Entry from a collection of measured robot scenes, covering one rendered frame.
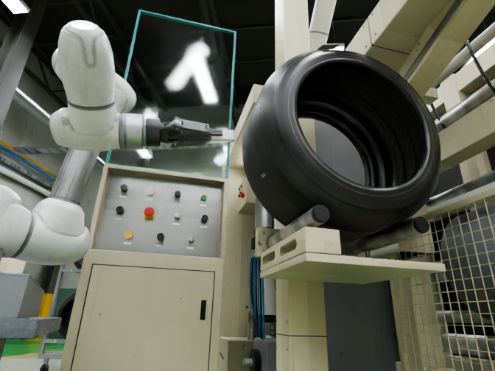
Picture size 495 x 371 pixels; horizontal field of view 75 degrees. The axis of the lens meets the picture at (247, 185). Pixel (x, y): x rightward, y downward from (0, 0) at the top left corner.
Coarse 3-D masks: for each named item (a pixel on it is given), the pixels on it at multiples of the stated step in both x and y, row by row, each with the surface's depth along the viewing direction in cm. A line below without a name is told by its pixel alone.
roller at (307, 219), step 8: (312, 208) 77; (320, 208) 77; (304, 216) 80; (312, 216) 76; (320, 216) 76; (328, 216) 77; (296, 224) 85; (304, 224) 81; (312, 224) 78; (320, 224) 77; (280, 232) 97; (288, 232) 90; (272, 240) 103; (280, 240) 97
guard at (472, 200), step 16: (448, 208) 98; (400, 256) 116; (416, 256) 109; (432, 256) 102; (464, 256) 91; (480, 272) 86; (464, 288) 90; (400, 304) 115; (416, 304) 106; (400, 320) 112; (400, 336) 110; (432, 336) 98; (448, 336) 93; (400, 352) 110; (416, 368) 103; (432, 368) 97
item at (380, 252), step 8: (424, 208) 123; (416, 216) 120; (416, 240) 116; (424, 240) 117; (432, 240) 118; (376, 248) 131; (384, 248) 123; (392, 248) 118; (400, 248) 114; (408, 248) 114; (416, 248) 115; (432, 248) 117; (368, 256) 131; (376, 256) 128; (384, 256) 132; (408, 256) 128
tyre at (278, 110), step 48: (288, 96) 86; (336, 96) 121; (384, 96) 111; (288, 144) 81; (384, 144) 120; (432, 144) 92; (288, 192) 83; (336, 192) 79; (384, 192) 82; (432, 192) 91
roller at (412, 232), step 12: (420, 216) 84; (396, 228) 89; (408, 228) 84; (420, 228) 82; (360, 240) 105; (372, 240) 99; (384, 240) 94; (396, 240) 90; (348, 252) 112; (360, 252) 107
